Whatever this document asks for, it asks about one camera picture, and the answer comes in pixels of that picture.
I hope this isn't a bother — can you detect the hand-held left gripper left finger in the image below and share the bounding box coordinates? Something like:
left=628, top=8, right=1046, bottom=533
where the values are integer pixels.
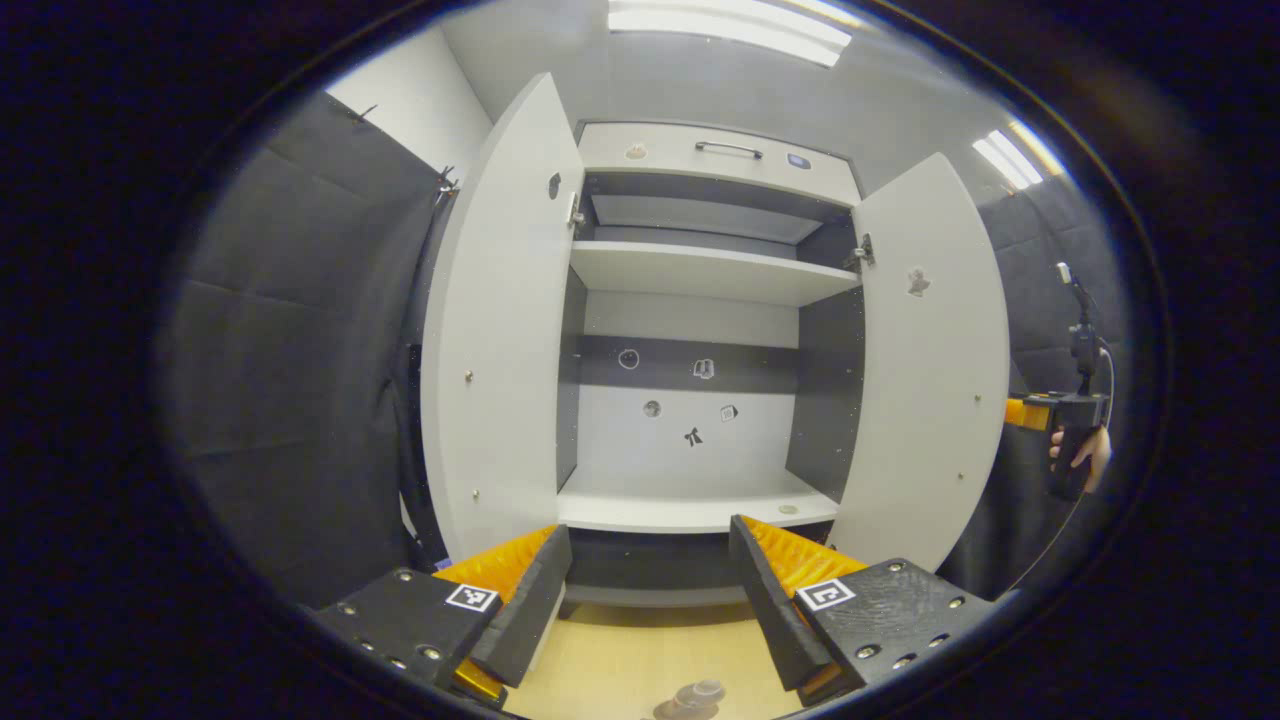
left=310, top=523, right=574, bottom=709

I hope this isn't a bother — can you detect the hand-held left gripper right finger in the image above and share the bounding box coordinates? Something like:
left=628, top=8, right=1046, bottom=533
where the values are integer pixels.
left=728, top=514, right=1001, bottom=707

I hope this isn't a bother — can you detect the clear plastic bottle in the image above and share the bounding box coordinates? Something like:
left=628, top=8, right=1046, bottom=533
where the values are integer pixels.
left=655, top=680, right=728, bottom=720

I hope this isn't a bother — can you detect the grey cabinet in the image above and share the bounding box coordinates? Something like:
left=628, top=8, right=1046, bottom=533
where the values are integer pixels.
left=555, top=120, right=869, bottom=608

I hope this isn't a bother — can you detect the grey cabinet drawer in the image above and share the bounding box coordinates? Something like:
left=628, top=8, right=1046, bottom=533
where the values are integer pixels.
left=578, top=122, right=863, bottom=208

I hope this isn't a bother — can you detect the small ceiling light panel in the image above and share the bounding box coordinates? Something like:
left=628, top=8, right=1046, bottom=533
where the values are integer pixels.
left=972, top=120, right=1063, bottom=191

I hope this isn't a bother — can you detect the black backdrop cloth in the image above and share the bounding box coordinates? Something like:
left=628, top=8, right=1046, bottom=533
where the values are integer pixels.
left=160, top=90, right=1126, bottom=611

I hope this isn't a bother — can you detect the large ceiling light panel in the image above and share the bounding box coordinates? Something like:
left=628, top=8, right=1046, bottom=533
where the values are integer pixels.
left=608, top=0, right=853, bottom=68

